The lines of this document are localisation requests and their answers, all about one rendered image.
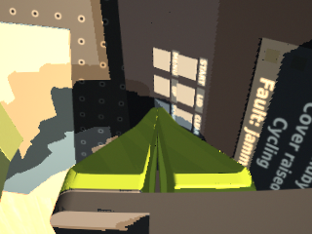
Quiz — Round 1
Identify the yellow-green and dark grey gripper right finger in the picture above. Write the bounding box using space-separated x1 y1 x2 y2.
158 107 256 193

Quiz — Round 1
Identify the beige benchtop instrument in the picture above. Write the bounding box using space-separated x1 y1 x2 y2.
118 0 312 191

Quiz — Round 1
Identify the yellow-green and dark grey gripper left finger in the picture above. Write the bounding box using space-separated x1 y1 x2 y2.
59 107 158 193

